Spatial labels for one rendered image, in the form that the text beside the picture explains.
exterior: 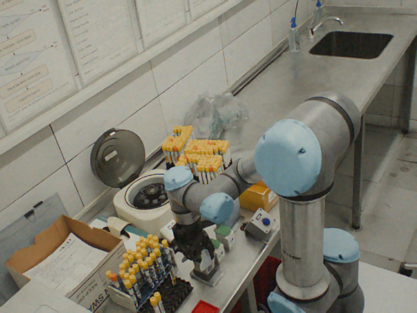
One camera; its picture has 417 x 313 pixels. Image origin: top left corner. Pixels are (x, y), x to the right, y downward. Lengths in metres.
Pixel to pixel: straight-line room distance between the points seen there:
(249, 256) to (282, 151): 0.77
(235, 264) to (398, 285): 0.47
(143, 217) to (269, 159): 0.82
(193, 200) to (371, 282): 0.55
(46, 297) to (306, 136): 0.70
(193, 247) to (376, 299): 0.50
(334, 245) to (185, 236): 0.40
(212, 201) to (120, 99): 0.80
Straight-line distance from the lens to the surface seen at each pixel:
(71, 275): 1.49
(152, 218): 1.49
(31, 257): 1.57
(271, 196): 1.57
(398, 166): 3.29
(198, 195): 1.08
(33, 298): 1.13
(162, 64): 1.91
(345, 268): 1.10
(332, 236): 1.12
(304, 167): 0.71
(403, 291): 1.33
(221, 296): 1.37
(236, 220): 1.56
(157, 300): 1.28
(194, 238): 1.26
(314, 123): 0.75
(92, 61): 1.63
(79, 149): 1.65
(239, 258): 1.45
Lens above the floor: 1.94
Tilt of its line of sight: 34 degrees down
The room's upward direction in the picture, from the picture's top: 11 degrees counter-clockwise
